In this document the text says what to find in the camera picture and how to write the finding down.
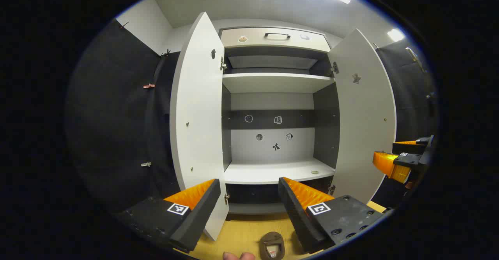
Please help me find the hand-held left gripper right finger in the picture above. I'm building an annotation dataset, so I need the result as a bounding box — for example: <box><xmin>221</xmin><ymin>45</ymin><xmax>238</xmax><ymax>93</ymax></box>
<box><xmin>278</xmin><ymin>177</ymin><xmax>386</xmax><ymax>254</ymax></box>

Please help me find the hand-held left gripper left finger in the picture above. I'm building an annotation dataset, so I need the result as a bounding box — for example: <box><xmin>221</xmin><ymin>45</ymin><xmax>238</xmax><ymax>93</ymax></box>
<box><xmin>117</xmin><ymin>178</ymin><xmax>221</xmax><ymax>253</ymax></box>

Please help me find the brown shoe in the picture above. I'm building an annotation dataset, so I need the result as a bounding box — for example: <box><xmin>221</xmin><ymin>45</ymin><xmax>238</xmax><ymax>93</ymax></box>
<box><xmin>260</xmin><ymin>232</ymin><xmax>286</xmax><ymax>260</ymax></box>

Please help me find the white shoe cabinet door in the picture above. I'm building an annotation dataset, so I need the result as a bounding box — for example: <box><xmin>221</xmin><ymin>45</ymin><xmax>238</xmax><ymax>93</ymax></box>
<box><xmin>327</xmin><ymin>28</ymin><xmax>397</xmax><ymax>205</ymax></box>
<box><xmin>170</xmin><ymin>12</ymin><xmax>230</xmax><ymax>242</ymax></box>

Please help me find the white shoe cabinet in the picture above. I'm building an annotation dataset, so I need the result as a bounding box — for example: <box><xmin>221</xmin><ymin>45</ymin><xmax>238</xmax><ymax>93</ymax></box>
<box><xmin>170</xmin><ymin>12</ymin><xmax>397</xmax><ymax>242</ymax></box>

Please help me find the white cabinet shelf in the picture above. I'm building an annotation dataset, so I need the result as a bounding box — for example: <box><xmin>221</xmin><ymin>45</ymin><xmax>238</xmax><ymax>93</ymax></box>
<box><xmin>223</xmin><ymin>158</ymin><xmax>336</xmax><ymax>185</ymax></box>
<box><xmin>222</xmin><ymin>73</ymin><xmax>336</xmax><ymax>94</ymax></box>

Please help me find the white cabinet drawer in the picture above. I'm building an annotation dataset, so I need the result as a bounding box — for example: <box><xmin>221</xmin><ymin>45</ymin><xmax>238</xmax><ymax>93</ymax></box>
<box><xmin>219</xmin><ymin>27</ymin><xmax>332</xmax><ymax>53</ymax></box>

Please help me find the black backdrop cloth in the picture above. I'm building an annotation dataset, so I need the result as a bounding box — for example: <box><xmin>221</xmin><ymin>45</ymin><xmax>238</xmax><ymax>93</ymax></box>
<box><xmin>66</xmin><ymin>18</ymin><xmax>184</xmax><ymax>214</ymax></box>
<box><xmin>374</xmin><ymin>38</ymin><xmax>437</xmax><ymax>210</ymax></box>

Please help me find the ceiling light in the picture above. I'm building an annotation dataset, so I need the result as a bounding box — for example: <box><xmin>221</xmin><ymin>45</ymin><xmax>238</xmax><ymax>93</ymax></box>
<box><xmin>387</xmin><ymin>28</ymin><xmax>406</xmax><ymax>42</ymax></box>

